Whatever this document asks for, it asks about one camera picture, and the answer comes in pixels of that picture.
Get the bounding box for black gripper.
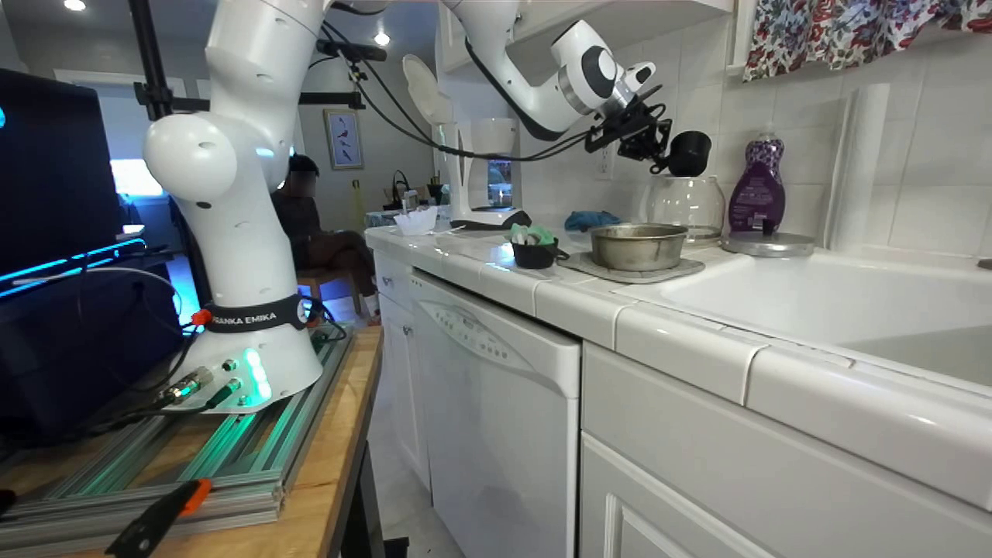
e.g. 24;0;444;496
613;92;683;177

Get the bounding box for black measuring cup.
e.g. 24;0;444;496
664;126;717;180

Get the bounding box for blue cloth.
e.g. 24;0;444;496
563;207;620;235

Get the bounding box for metal bowl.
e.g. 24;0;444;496
585;219;692;275

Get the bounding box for purple soap bottle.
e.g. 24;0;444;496
725;133;790;238

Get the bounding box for grey mat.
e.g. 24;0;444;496
554;250;710;287

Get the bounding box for grey metal lid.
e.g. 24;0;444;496
717;230;820;261

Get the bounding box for green cloth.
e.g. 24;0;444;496
508;219;560;250

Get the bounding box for floral curtain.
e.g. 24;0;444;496
741;0;992;84

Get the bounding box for white sink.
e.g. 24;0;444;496
657;250;992;392

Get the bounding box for white paper bowl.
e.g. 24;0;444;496
391;205;444;246

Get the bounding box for white dishwasher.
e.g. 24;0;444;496
407;271;584;558

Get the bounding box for narrow white base cabinet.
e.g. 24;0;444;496
370;238;437;503

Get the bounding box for white panelled base cabinet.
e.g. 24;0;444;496
576;339;992;558

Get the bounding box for seated person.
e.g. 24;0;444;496
266;153;381;326

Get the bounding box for wooden table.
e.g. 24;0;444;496
0;323;386;558

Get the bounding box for black vertical pole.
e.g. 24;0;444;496
128;0;212;124

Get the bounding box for dark computer monitor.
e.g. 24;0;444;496
0;66;130;282

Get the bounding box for dark equipment box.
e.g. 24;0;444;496
0;261;190;453

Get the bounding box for glass coffee carafe white handle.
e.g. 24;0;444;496
645;171;725;246

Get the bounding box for white wall cabinet chrome knobs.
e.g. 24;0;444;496
437;0;741;74

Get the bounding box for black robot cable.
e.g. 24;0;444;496
316;17;624;167

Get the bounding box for framed wall picture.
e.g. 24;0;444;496
322;104;370;173

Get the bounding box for black stereo camera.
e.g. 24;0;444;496
314;36;391;66

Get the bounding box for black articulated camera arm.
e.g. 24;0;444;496
299;60;372;114

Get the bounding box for aluminium profile base frame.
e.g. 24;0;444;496
0;330;358;553

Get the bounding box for robot base cable plug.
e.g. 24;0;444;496
152;363;246;413

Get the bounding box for black clamp orange handle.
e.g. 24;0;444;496
102;474;218;558

